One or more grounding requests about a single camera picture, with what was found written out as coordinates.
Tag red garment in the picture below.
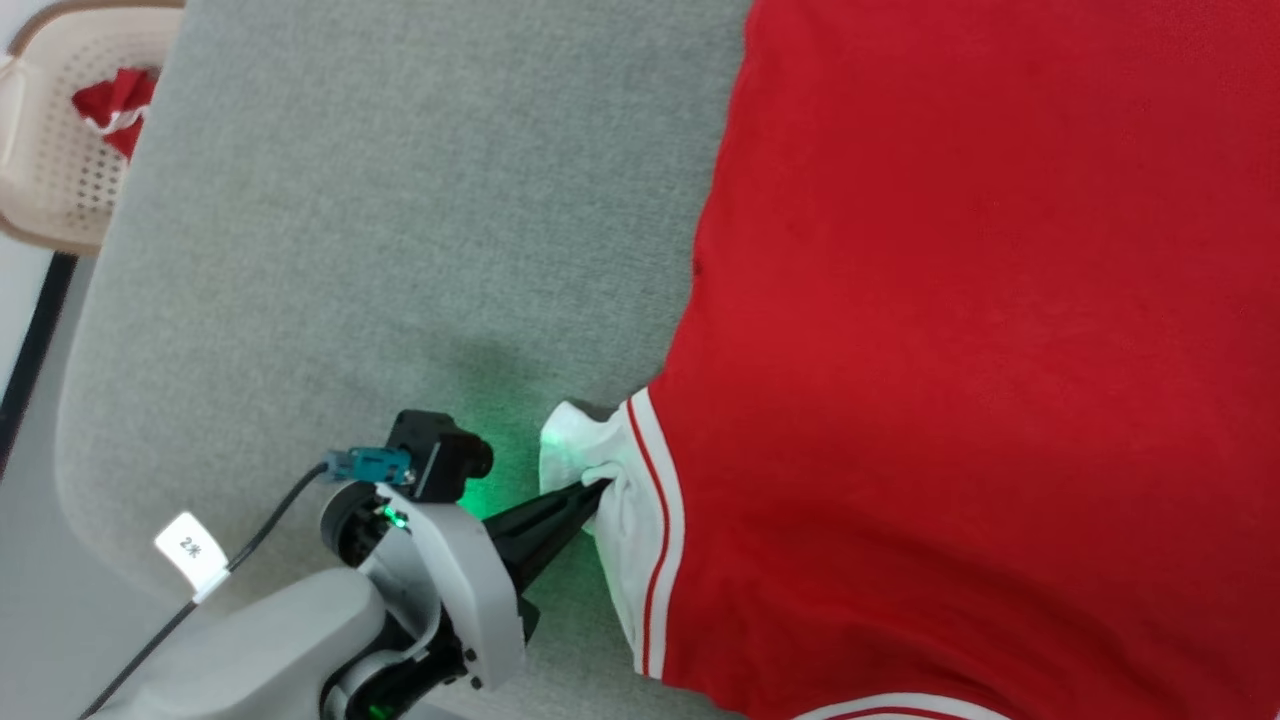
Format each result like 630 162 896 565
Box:
71 66 162 162

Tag beige perforated laundry basket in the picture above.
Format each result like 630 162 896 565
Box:
0 0 187 257

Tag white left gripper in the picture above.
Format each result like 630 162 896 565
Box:
320 478 613 693

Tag white cable label tag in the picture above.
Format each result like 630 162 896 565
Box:
154 511 230 603

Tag black baseboard strip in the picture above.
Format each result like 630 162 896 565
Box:
0 252 80 473

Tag red jersey white sleeves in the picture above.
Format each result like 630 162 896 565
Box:
539 0 1280 720

